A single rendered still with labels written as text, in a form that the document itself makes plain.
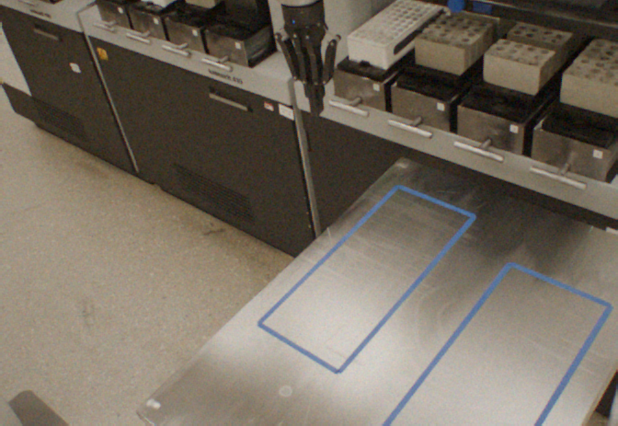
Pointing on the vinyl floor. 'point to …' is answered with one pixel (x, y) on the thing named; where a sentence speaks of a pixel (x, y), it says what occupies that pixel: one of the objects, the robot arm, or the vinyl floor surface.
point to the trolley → (417, 320)
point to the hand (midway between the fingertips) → (315, 97)
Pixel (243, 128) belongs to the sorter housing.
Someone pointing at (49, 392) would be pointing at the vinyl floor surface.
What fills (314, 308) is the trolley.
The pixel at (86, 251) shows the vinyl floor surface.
